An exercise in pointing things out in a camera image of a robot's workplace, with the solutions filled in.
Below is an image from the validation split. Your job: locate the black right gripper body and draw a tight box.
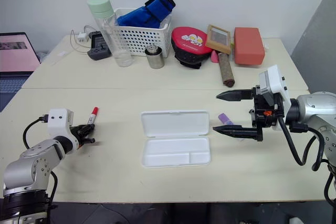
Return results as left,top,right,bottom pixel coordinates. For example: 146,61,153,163
248,84,286,131

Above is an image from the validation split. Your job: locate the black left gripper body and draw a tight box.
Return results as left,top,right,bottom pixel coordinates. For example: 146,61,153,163
69,125,88,148

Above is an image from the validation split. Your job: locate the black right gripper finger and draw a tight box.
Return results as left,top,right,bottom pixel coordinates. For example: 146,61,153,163
215,89,256,103
212,125,264,143

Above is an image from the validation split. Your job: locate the red marker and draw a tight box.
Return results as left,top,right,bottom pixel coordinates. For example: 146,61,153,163
87,106,100,125

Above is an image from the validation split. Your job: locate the white plastic pencil case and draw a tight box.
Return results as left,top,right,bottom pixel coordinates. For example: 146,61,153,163
140,110,212,168

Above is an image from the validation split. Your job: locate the small purple eraser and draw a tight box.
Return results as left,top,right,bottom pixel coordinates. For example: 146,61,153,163
218,113,235,126

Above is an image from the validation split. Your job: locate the brown cylindrical roll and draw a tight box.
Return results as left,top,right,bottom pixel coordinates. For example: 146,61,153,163
218,52,236,88

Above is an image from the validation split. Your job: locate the orange rectangular box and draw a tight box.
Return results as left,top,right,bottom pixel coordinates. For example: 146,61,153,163
233,27,266,66

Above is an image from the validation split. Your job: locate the red and black pouch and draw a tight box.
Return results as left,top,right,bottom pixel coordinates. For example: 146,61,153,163
171,26,214,70

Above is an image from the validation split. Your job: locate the small metal canister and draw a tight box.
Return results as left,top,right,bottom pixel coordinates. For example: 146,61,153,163
145,45,165,70

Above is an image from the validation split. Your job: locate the clear bottle with green lid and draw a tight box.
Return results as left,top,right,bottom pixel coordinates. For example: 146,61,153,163
87,0,133,68

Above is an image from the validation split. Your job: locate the white charger plug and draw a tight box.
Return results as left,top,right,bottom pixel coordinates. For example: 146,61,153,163
77,31,89,44

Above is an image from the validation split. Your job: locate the grey partition panel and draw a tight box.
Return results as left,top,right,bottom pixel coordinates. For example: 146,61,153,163
289,0,336,96

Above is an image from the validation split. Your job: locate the open laptop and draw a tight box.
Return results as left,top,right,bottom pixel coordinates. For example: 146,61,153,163
0,32,42,112

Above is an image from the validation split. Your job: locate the white perforated plastic basket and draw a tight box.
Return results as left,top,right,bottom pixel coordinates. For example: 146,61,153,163
104,7,173,58

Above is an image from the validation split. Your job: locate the blue fabric wrap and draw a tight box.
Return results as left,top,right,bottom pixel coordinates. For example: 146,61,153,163
116,0,177,29

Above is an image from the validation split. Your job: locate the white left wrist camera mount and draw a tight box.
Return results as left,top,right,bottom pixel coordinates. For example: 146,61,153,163
47,108,80,152

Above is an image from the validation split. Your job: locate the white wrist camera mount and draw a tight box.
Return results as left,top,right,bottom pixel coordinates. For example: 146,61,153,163
258,64,292,132
47,108,80,152

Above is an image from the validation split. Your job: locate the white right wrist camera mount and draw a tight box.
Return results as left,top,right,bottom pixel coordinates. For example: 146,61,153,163
258,64,292,132

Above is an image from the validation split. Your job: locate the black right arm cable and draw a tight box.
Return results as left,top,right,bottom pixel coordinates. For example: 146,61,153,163
277,116,336,209

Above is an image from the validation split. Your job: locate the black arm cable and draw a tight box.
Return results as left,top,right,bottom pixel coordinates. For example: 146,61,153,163
277,116,336,209
23,114,49,150

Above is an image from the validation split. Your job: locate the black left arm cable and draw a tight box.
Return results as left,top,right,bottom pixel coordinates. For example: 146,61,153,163
23,114,49,150

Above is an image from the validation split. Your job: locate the wooden picture frame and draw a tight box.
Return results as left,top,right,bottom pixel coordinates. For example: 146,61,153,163
205,24,233,55

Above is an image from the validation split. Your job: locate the white charger cable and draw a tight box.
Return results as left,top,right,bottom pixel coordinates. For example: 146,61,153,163
69,25,98,55

